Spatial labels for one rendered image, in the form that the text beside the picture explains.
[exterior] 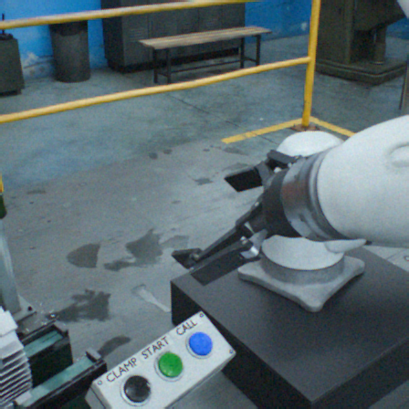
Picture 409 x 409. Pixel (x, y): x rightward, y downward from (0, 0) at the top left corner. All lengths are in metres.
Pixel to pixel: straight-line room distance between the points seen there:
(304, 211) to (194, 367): 0.25
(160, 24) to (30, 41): 1.33
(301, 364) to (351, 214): 0.46
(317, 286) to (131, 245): 0.54
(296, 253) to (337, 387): 0.24
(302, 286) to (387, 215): 0.57
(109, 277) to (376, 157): 0.91
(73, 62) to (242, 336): 5.00
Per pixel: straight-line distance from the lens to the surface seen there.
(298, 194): 0.52
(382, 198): 0.44
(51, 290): 1.26
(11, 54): 5.45
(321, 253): 0.98
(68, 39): 5.71
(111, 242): 1.40
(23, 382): 0.77
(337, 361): 0.91
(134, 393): 0.63
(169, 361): 0.66
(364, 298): 1.04
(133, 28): 5.95
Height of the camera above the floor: 1.53
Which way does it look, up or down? 28 degrees down
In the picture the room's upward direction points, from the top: straight up
